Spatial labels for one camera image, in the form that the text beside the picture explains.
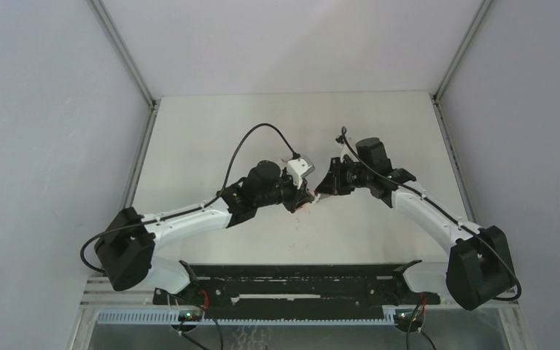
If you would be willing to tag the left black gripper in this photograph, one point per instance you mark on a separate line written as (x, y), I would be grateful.
(298, 196)

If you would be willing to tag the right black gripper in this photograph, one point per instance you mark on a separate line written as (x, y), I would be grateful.
(332, 183)

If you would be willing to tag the staple box tray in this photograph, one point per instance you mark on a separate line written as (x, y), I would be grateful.
(319, 198)

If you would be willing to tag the red white staple box sleeve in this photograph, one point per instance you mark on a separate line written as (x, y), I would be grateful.
(301, 207)

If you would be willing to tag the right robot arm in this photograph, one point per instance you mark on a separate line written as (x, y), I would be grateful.
(479, 267)

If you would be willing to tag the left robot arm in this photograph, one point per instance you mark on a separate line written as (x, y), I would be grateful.
(128, 249)

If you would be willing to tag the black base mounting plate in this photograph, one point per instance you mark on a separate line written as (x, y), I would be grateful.
(351, 293)

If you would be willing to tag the left controller board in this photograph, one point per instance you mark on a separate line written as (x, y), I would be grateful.
(190, 316)

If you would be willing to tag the controller board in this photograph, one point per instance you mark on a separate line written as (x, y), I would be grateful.
(406, 318)
(190, 316)

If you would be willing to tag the right controller board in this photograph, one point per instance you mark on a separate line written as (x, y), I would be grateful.
(406, 318)

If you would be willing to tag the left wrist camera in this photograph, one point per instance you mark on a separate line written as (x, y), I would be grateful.
(299, 169)

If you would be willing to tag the front aluminium rail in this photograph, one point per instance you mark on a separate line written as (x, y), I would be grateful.
(98, 292)

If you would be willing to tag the left aluminium frame post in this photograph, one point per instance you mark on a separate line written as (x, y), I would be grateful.
(118, 44)

